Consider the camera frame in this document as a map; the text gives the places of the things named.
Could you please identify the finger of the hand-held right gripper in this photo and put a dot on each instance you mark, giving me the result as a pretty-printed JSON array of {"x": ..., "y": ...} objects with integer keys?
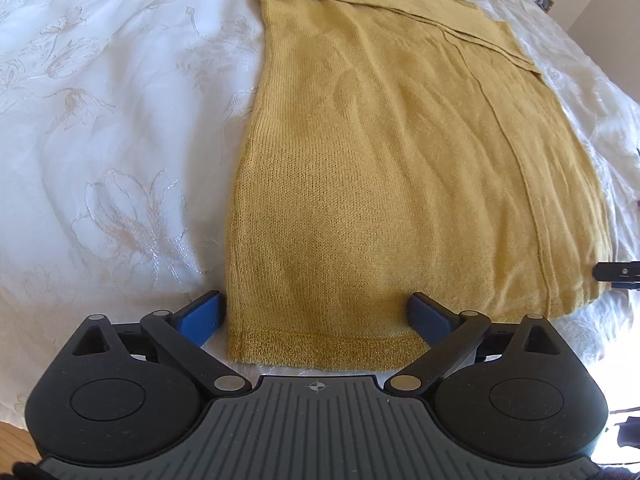
[{"x": 620, "y": 272}]

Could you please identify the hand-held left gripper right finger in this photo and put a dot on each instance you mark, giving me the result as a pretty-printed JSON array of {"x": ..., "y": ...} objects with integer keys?
[{"x": 430, "y": 317}]

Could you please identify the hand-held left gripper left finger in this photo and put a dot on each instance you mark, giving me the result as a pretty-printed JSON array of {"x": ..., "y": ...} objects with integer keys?
[{"x": 200, "y": 317}]

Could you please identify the yellow knit sweater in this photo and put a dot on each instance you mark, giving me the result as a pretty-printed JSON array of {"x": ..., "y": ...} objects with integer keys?
[{"x": 390, "y": 170}]

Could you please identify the white floral bedspread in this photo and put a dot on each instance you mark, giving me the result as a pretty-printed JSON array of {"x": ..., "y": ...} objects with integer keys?
[{"x": 115, "y": 125}]

